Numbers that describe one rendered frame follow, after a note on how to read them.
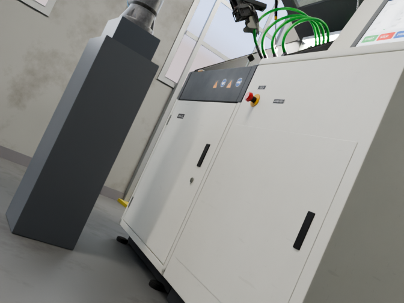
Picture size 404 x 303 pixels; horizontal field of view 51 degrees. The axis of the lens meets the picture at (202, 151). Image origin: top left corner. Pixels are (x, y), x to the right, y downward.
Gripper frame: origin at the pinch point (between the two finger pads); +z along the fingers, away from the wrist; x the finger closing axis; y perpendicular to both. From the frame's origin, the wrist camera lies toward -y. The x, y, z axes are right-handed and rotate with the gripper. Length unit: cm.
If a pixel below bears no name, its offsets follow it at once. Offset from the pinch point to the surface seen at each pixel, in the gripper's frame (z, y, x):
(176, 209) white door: 63, 68, 4
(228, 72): 15.8, 26.0, 8.2
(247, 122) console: 41, 40, 35
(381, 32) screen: 27, -13, 55
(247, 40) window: -45, -96, -167
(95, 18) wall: -85, 37, -143
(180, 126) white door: 28, 45, -23
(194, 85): 10.4, 29.8, -23.6
